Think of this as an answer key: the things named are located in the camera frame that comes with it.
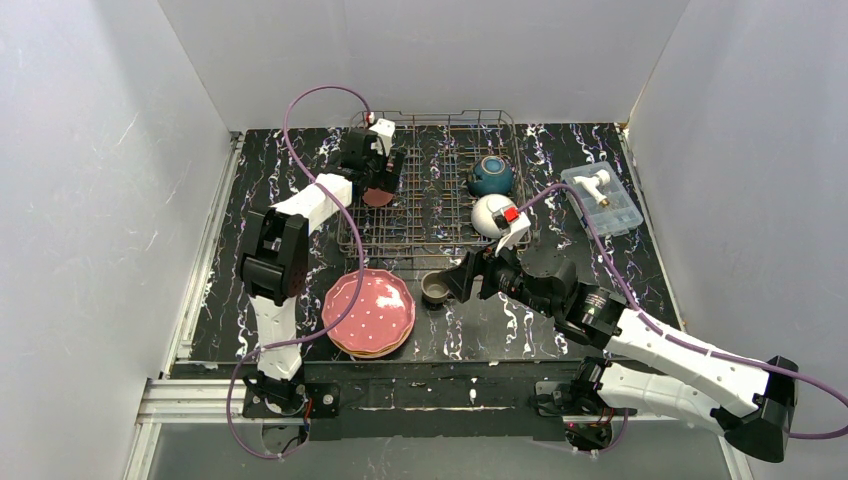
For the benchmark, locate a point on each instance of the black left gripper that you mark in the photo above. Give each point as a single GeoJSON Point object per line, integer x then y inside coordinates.
{"type": "Point", "coordinates": [385, 168]}

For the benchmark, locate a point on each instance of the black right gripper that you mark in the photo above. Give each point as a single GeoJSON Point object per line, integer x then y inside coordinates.
{"type": "Point", "coordinates": [481, 275]}

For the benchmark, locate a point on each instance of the small grey cup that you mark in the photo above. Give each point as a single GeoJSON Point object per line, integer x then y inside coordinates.
{"type": "Point", "coordinates": [434, 291]}

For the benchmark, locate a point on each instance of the pink handled mug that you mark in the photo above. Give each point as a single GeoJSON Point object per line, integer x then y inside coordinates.
{"type": "Point", "coordinates": [377, 198]}

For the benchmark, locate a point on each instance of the white bowl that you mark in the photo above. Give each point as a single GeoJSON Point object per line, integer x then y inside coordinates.
{"type": "Point", "coordinates": [482, 216]}

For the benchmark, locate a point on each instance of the teal bowl beige inside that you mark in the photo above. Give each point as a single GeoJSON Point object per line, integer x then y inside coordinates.
{"type": "Point", "coordinates": [490, 175]}

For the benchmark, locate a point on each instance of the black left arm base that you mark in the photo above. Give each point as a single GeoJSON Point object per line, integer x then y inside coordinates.
{"type": "Point", "coordinates": [290, 406]}

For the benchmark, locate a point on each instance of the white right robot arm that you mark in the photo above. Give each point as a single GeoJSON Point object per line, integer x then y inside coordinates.
{"type": "Point", "coordinates": [749, 403]}

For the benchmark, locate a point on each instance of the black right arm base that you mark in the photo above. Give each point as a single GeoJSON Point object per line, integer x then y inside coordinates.
{"type": "Point", "coordinates": [580, 396]}

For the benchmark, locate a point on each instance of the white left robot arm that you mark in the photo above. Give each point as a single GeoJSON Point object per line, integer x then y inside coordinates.
{"type": "Point", "coordinates": [274, 263]}

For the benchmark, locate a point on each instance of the pink polka dot plate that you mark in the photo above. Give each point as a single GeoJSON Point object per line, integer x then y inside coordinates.
{"type": "Point", "coordinates": [380, 321]}

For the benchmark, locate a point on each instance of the pink bottom plate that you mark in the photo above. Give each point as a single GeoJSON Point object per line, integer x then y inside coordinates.
{"type": "Point", "coordinates": [381, 351]}

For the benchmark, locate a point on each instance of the clear plastic parts box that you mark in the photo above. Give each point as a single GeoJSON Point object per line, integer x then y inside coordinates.
{"type": "Point", "coordinates": [621, 215]}

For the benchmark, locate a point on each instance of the white pipe fitting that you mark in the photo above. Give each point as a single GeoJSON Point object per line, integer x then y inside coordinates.
{"type": "Point", "coordinates": [592, 184]}

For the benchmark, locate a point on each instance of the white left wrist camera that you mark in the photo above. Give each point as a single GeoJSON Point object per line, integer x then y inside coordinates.
{"type": "Point", "coordinates": [380, 132]}

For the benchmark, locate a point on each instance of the grey wire dish rack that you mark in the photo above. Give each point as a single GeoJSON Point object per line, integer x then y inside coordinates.
{"type": "Point", "coordinates": [430, 213]}

